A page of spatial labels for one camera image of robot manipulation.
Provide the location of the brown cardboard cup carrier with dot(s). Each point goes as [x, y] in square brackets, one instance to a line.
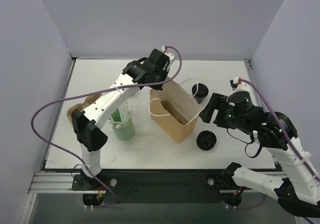
[81, 106]

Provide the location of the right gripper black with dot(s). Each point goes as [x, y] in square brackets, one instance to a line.
[220, 113]

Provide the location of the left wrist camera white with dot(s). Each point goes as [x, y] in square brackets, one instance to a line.
[171, 57]

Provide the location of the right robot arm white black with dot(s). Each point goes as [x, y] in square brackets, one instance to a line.
[299, 192]

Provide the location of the green straw holder cup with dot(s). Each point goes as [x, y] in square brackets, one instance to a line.
[124, 134]

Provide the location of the white wrapped straw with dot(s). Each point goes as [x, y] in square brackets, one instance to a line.
[122, 118]

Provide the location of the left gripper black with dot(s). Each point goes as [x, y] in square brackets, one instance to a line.
[157, 75]

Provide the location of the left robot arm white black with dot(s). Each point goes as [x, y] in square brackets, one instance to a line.
[88, 123]

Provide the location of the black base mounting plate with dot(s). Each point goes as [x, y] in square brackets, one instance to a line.
[155, 187]

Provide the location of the black cup lid stack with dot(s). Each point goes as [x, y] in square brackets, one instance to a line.
[206, 140]

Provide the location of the brown paper takeout bag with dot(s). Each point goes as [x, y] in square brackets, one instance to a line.
[164, 102]

